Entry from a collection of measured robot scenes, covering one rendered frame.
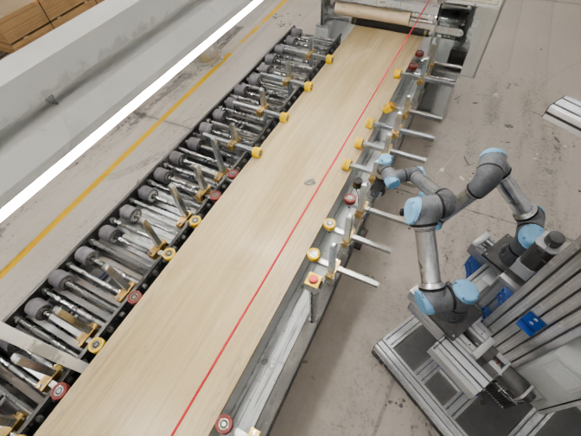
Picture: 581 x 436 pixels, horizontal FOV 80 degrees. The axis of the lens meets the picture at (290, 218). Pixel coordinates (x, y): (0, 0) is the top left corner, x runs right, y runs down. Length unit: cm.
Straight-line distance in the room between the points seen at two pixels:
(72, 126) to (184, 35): 33
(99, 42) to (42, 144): 21
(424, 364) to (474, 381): 77
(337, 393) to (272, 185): 155
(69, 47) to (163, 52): 20
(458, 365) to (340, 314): 123
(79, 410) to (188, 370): 53
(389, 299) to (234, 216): 147
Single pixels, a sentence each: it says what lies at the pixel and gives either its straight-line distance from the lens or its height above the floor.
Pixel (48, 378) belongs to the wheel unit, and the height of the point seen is 87.
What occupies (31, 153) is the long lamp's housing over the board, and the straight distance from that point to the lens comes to 72.
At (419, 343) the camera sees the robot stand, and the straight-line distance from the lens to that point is 274.
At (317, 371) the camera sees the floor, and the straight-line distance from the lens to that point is 280.
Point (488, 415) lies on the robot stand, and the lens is 277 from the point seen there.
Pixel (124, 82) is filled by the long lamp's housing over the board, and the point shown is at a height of 236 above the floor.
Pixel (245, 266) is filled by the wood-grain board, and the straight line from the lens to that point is 212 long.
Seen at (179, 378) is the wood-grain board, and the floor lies 90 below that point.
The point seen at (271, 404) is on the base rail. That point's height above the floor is 70.
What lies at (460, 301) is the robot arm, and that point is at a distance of 174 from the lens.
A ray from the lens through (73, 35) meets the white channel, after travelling 77.
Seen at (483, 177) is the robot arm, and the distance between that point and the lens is 182.
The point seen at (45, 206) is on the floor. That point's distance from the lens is 449.
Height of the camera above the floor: 273
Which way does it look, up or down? 54 degrees down
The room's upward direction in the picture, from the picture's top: 5 degrees counter-clockwise
